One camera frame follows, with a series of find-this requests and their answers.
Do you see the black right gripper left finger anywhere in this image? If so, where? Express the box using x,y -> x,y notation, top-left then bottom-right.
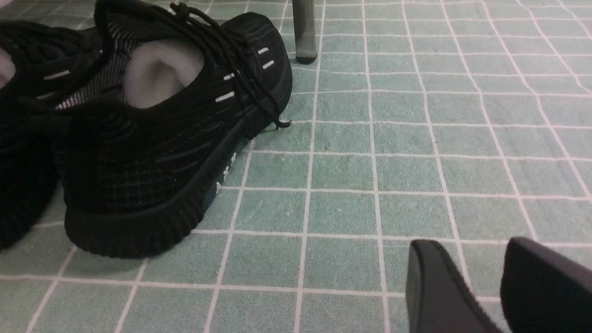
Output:
406,240 -> 501,333

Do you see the black knit sneaker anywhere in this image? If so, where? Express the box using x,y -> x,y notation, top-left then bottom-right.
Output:
0,20 -> 102,250
49,0 -> 293,259

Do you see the metal shoe rack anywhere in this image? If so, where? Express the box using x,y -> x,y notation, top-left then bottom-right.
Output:
292,0 -> 317,64

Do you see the green checkered floor mat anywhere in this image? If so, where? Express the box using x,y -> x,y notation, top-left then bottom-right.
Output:
1,0 -> 592,333

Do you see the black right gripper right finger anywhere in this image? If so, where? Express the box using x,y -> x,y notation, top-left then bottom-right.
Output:
500,237 -> 592,333

